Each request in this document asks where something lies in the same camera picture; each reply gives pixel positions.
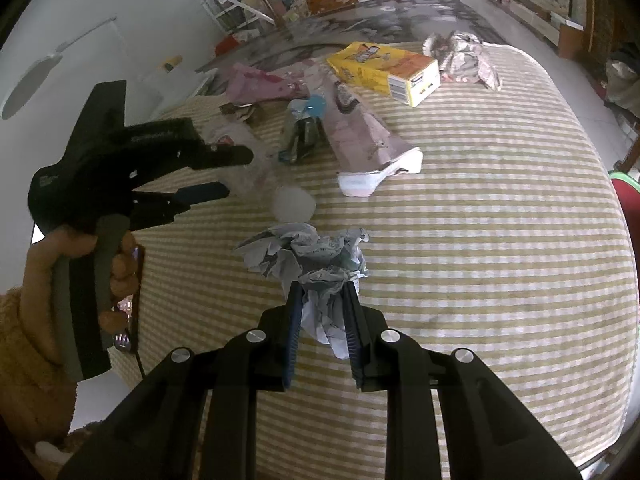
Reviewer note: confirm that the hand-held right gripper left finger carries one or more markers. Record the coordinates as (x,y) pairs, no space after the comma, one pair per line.
(292,320)

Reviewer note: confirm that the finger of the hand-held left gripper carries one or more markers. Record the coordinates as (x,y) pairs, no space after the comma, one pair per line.
(220,156)
(205,192)

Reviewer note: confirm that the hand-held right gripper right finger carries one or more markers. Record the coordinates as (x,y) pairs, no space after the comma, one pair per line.
(352,325)

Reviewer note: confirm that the white paper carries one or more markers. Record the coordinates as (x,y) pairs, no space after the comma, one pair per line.
(310,260)

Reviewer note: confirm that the short pink wrapper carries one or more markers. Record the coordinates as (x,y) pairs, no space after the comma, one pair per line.
(260,82)

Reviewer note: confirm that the clear plastic cup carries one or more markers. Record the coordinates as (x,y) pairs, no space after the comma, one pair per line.
(292,205)

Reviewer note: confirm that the long pink wrapper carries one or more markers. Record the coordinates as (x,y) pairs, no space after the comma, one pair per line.
(360,135)

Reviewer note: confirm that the yellow snack box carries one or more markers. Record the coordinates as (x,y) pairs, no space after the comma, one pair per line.
(380,67)

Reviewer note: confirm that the newspaper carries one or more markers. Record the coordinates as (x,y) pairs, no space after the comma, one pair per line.
(465,60)

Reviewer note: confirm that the red bucket with green rim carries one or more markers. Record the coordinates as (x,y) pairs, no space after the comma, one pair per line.
(627,195)

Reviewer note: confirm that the person's left hand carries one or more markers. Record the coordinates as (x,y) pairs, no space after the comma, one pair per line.
(45,285)

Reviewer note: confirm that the brown snack wrapper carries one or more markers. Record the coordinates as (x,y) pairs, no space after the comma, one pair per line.
(245,112)

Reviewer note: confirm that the white floor box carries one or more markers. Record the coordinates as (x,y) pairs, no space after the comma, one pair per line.
(175,90)

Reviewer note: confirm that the red floor container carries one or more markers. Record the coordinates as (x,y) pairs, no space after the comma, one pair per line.
(230,45)

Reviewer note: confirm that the striped table cover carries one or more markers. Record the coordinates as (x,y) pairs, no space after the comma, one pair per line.
(475,260)

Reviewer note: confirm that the patterned grey rug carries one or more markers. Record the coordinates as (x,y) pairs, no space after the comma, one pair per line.
(400,15)

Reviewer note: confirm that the television cabinet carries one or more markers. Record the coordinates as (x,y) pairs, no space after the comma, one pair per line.
(530,10)

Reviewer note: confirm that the small framed picture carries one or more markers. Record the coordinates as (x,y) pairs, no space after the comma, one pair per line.
(562,1)

